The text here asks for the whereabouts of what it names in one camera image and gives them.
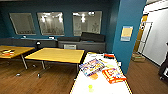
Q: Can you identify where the yellow plastic cup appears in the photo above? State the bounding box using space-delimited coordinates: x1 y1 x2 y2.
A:
87 84 95 93

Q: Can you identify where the dark grey sofa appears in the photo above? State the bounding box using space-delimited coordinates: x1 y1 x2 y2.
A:
57 32 107 53

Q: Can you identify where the black sofa cushion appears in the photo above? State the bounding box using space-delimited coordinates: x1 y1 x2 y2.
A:
80 32 106 43

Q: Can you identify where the dark framed interior window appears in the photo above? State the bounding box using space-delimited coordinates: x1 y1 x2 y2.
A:
72 10 103 37
36 11 65 37
9 12 36 36

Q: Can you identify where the black and red item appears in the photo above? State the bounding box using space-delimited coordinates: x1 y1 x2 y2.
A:
103 53 116 60

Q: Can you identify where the yellow wooden table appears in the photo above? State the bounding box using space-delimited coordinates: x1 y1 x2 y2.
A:
0 45 36 70
24 47 86 78

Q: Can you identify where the orange round disc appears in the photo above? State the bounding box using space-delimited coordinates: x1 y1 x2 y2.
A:
89 73 100 81

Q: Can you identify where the red board game box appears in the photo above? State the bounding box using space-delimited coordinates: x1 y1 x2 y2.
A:
101 66 128 85

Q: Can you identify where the white air hockey table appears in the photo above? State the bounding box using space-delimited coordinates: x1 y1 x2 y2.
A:
69 51 134 94

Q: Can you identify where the cardboard box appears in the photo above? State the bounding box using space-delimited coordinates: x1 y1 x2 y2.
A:
131 51 146 63

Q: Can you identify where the white framed door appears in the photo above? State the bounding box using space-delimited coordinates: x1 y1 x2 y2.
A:
137 21 154 55

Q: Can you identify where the dark low bench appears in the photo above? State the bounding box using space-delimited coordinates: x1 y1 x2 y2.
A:
0 37 59 50

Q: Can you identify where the small red table clutter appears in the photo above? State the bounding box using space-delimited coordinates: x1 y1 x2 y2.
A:
1 49 16 57

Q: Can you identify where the yellow wall sign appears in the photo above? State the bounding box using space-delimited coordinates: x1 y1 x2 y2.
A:
120 25 134 42

